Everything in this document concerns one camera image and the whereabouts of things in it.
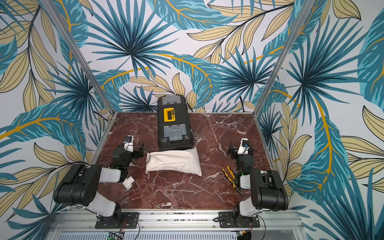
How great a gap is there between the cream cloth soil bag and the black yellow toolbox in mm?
29

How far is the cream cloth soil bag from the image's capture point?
82 centimetres

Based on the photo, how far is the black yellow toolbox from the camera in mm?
858
